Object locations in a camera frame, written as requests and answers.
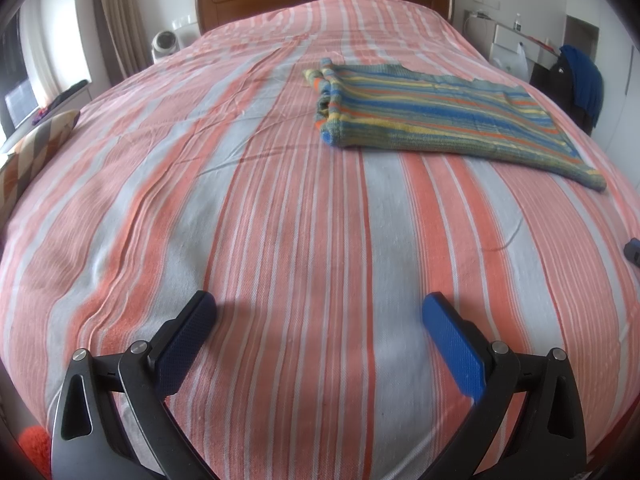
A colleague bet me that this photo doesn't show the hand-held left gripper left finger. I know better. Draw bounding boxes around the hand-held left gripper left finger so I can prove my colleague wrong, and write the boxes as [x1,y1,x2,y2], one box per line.
[50,290,218,480]

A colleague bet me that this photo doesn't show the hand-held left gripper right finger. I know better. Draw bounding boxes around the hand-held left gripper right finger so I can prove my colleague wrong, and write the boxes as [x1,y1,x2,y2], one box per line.
[421,292,588,480]

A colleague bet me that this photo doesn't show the striped knit sweater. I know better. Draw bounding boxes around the striped knit sweater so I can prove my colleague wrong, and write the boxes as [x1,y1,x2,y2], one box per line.
[302,57,607,192]

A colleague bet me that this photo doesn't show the dark clothes on bench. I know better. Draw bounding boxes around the dark clothes on bench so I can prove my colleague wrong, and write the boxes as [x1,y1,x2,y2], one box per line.
[32,80,88,123]

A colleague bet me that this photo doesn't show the pink striped bed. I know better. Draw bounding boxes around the pink striped bed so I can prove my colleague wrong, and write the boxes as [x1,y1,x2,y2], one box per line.
[0,0,640,480]

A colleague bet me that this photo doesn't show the blue garment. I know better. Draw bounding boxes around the blue garment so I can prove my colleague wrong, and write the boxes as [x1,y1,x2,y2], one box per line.
[559,45,603,128]

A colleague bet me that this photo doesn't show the orange shaggy rug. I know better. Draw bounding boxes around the orange shaggy rug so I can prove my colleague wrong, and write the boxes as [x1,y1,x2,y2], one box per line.
[17,425,53,480]

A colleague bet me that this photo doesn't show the white plastic bag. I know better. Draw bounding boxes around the white plastic bag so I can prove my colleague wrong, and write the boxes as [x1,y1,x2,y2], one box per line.
[490,42,531,81]

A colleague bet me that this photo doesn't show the chevron patterned pillow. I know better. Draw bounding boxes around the chevron patterned pillow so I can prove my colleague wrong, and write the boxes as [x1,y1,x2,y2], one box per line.
[0,109,81,221]

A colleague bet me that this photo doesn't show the white side desk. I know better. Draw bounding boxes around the white side desk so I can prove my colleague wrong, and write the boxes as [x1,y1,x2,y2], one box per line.
[462,9,566,68]

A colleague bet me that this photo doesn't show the white window bench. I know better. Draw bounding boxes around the white window bench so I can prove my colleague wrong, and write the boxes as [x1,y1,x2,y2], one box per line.
[0,80,92,153]

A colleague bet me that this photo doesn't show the white round appliance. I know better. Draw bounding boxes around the white round appliance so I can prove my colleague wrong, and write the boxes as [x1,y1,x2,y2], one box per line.
[150,31,181,64]

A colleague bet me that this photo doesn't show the beige curtain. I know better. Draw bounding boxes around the beige curtain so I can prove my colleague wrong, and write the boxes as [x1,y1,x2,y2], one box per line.
[95,0,153,81]

